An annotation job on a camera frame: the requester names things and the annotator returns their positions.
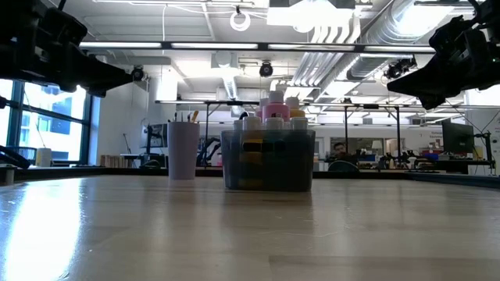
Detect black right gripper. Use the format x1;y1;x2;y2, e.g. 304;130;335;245
386;14;500;111

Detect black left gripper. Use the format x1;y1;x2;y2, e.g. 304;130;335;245
0;7;134;98

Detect small green paint bottle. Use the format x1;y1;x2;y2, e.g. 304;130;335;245
290;116;309;131

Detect small teal paint bottle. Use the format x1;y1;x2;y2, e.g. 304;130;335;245
265;116;285;131

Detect translucent grey plastic bin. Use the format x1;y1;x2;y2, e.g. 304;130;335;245
220;128;316;193

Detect black desktop monitor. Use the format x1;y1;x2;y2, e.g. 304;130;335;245
441;119;476;155

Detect cluttered background workbench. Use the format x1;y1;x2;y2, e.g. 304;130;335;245
366;148;497;175

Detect black background monitor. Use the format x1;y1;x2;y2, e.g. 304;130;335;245
139;123;170;149

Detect light wooden blocks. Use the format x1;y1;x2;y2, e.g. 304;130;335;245
99;155;123;169

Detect black equipment stand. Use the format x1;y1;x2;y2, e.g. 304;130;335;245
459;123;498;176

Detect white canister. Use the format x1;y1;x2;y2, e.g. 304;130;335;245
35;148;52;168

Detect lilac plastic cup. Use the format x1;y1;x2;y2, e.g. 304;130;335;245
167;121;202;181

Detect person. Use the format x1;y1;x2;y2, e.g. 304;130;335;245
329;141;359;164

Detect black ceiling camera cluster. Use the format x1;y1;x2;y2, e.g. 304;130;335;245
384;56;418;81

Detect white cable loop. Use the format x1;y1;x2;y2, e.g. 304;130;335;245
229;11;252;33

